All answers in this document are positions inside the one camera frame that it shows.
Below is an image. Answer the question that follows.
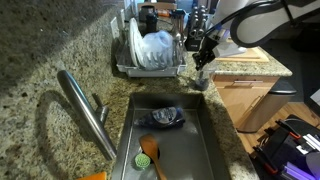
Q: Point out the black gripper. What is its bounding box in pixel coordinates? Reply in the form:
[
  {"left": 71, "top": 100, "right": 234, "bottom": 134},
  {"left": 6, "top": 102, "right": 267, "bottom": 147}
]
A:
[{"left": 192, "top": 36, "right": 218, "bottom": 71}]

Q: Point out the clear drinking glass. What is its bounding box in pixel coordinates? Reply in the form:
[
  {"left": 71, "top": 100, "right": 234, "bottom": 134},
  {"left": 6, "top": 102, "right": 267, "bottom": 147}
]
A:
[{"left": 195, "top": 62, "right": 216, "bottom": 91}]

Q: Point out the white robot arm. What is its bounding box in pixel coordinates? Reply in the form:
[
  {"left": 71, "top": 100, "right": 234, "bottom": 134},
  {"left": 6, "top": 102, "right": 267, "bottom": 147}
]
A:
[{"left": 192, "top": 0, "right": 320, "bottom": 71}]

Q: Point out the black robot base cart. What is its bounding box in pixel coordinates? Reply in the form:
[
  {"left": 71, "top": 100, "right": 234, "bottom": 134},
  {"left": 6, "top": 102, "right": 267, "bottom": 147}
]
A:
[{"left": 251, "top": 115, "right": 320, "bottom": 180}]

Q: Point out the black knife block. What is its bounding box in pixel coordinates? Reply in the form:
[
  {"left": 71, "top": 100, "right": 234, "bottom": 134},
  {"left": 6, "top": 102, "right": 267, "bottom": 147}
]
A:
[{"left": 185, "top": 5, "right": 208, "bottom": 51}]

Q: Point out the wooden cutting board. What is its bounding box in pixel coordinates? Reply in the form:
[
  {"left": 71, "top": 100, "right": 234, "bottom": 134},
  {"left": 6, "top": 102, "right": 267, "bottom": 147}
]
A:
[{"left": 213, "top": 39, "right": 269, "bottom": 63}]

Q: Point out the clear plastic container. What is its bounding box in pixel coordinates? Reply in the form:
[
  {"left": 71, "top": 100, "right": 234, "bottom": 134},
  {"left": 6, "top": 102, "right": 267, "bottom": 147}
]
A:
[{"left": 143, "top": 30, "right": 173, "bottom": 70}]

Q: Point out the dish drying rack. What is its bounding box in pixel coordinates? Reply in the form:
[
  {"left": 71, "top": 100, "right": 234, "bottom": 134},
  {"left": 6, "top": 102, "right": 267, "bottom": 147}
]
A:
[{"left": 116, "top": 31, "right": 187, "bottom": 77}]

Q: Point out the white plate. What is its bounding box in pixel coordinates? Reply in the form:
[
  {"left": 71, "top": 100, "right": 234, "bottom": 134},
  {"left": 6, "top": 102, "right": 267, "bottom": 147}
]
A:
[{"left": 129, "top": 18, "right": 144, "bottom": 68}]

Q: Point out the stainless steel trash can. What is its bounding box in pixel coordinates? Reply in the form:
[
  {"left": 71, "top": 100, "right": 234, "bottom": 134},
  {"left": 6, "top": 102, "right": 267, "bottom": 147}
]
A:
[{"left": 237, "top": 80, "right": 297, "bottom": 133}]

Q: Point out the stainless steel sink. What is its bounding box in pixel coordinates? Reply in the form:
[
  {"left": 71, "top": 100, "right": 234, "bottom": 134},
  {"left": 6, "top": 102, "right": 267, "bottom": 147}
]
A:
[{"left": 111, "top": 93, "right": 231, "bottom": 180}]

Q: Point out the wooden spoon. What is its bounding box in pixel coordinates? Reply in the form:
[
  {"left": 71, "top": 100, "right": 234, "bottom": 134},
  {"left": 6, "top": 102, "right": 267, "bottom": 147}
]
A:
[{"left": 139, "top": 134, "right": 167, "bottom": 180}]

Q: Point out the green scrub brush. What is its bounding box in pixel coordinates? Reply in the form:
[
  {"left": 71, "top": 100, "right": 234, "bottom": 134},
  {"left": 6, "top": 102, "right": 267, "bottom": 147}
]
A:
[{"left": 134, "top": 153, "right": 151, "bottom": 170}]

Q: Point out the stainless steel faucet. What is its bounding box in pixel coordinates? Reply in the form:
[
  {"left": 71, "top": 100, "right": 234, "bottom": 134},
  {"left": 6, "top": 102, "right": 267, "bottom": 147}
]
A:
[{"left": 57, "top": 70, "right": 117, "bottom": 160}]

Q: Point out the orange sponge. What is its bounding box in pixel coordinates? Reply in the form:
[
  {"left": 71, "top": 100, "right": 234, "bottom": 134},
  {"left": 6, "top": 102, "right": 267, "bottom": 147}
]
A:
[{"left": 76, "top": 171, "right": 107, "bottom": 180}]

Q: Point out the metal drawer handle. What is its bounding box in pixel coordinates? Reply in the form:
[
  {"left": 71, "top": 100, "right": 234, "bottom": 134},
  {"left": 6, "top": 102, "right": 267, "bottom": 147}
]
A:
[{"left": 233, "top": 80, "right": 264, "bottom": 84}]

